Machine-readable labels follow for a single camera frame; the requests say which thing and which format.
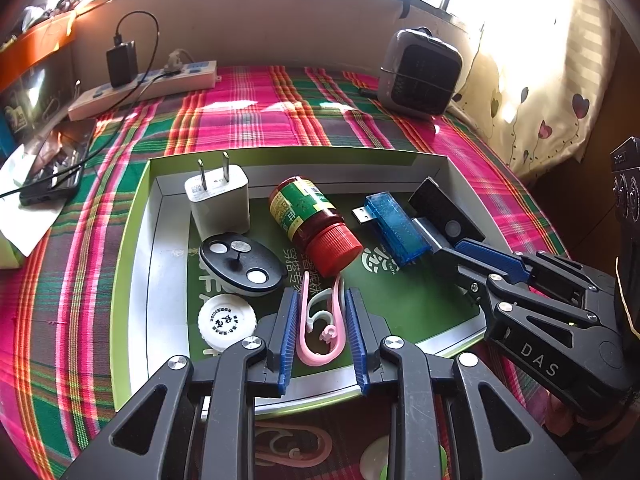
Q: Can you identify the heart pattern curtain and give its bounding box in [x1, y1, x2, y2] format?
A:
[450, 0, 620, 182]

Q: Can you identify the pink ear hook clip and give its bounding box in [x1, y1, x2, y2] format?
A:
[255, 420, 333, 469]
[296, 271, 346, 367]

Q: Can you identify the right hand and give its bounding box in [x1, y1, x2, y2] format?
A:
[544, 394, 603, 437]

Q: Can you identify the black charger cable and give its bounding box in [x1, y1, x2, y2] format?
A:
[0, 8, 174, 201]

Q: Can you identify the white power strip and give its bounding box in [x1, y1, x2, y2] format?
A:
[67, 61, 221, 120]

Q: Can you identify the black smartphone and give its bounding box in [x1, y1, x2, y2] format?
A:
[18, 118, 96, 206]

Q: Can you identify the green top round container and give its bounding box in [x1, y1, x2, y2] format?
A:
[358, 433, 452, 480]

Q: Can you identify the black power adapter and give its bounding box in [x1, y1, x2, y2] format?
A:
[106, 37, 138, 88]

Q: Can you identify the grey portable fan heater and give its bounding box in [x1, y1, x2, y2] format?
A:
[376, 27, 463, 118]

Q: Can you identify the plaid pink green tablecloth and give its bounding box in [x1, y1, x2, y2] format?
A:
[1, 65, 564, 479]

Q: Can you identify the black rectangular remote device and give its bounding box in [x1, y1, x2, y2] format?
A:
[409, 177, 485, 246]

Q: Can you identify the silver black lighter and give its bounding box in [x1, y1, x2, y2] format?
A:
[412, 217, 454, 254]

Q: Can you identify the red cap medicine bottle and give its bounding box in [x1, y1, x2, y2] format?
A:
[269, 176, 363, 278]

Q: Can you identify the green cardboard box tray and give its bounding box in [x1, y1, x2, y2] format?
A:
[110, 146, 508, 406]

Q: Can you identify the blue translucent usb tester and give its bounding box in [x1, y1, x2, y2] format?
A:
[352, 192, 432, 268]

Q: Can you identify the white usb wall charger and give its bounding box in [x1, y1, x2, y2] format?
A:
[184, 152, 250, 240]

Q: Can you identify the orange storage bin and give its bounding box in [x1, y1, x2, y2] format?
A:
[0, 11, 77, 91]

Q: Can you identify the black oval key fob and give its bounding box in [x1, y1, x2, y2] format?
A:
[198, 232, 288, 297]

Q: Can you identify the white paper sheet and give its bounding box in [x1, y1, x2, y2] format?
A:
[0, 145, 65, 270]

